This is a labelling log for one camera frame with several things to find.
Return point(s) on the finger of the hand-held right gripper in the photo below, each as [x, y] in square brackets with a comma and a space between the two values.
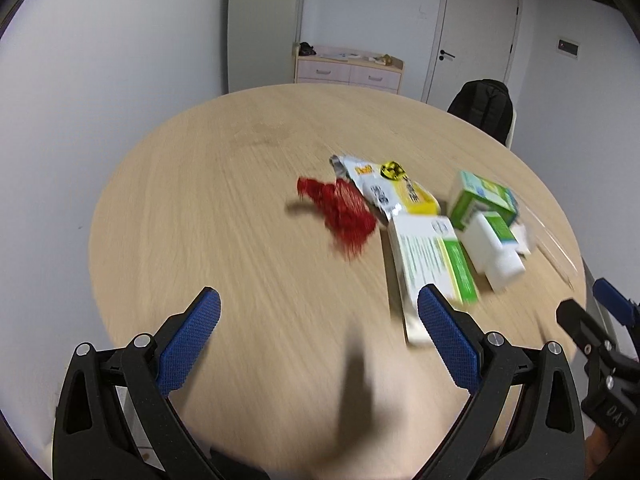
[582, 327]
[615, 302]

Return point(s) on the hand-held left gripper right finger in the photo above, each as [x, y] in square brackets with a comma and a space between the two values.
[450, 342]

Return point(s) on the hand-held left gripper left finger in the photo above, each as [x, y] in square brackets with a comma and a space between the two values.
[190, 342]

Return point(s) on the white green box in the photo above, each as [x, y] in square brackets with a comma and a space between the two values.
[425, 260]

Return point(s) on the green medicine box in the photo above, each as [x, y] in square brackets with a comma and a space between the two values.
[480, 197]

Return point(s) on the yellow white snack wrapper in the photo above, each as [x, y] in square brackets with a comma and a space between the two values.
[400, 192]

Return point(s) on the white medicine bottle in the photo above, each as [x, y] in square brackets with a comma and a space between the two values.
[492, 255]

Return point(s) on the white paper leaflet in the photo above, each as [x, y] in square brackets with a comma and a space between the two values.
[522, 237]

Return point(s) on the round wooden table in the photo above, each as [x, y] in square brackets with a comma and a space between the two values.
[225, 210]

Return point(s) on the red net bag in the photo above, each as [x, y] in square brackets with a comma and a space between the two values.
[345, 220]

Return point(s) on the white chair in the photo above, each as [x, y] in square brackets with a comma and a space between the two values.
[512, 130]

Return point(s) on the black backpack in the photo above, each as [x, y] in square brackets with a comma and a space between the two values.
[482, 105]

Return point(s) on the pink drawer cabinet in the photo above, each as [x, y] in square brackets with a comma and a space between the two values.
[345, 72]

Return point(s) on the small yellow object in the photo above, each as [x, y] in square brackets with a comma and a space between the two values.
[385, 59]

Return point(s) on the white papers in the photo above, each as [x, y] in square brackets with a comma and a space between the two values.
[340, 54]

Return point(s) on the white door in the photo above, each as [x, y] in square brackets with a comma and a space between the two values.
[475, 25]

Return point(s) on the dark object on cabinet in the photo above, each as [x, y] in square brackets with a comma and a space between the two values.
[306, 49]

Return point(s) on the tall white cabinet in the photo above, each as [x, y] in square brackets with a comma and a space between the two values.
[265, 20]

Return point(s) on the dark wall panel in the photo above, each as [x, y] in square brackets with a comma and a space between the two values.
[568, 47]

